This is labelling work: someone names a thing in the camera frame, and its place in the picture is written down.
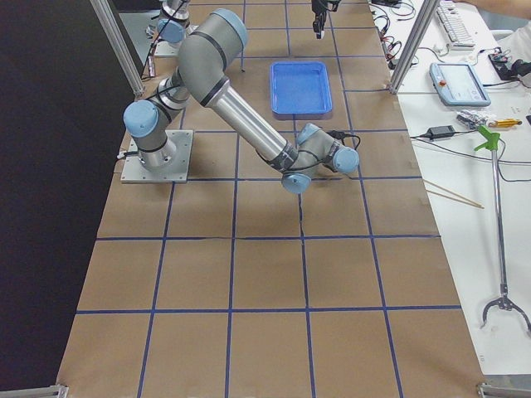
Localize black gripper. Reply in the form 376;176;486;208
311;0;341;35

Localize blue plastic tray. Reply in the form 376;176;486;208
270;61;333;119

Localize white keyboard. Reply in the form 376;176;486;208
434;1;475;51

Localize teach pendant tablet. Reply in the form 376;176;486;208
429;63;491;107

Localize black power adapter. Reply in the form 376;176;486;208
426;125;455;140

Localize wooden chopsticks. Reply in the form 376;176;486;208
423;179;485;209

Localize yellow tool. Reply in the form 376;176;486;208
488;119;522;129

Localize aluminium frame post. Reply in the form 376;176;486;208
388;0;439;95

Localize green handled reacher grabber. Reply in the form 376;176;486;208
475;125;530;336

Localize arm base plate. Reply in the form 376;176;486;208
120;129;194;183

